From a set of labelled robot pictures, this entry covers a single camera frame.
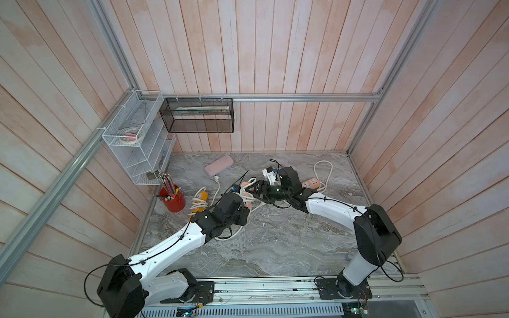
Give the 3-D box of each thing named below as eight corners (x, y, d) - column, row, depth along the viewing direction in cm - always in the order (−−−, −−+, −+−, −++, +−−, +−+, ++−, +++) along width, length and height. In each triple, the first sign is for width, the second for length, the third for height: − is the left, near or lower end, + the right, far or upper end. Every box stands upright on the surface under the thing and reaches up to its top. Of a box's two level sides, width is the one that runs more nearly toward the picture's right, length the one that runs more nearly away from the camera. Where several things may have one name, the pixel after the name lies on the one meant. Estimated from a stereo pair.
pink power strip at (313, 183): (305, 193, 104) (306, 189, 101) (300, 185, 107) (301, 181, 104) (319, 188, 106) (321, 184, 103) (314, 181, 109) (316, 177, 106)
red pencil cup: (168, 214, 97) (158, 201, 86) (168, 202, 101) (158, 188, 91) (186, 210, 98) (178, 197, 88) (185, 199, 102) (178, 184, 92)
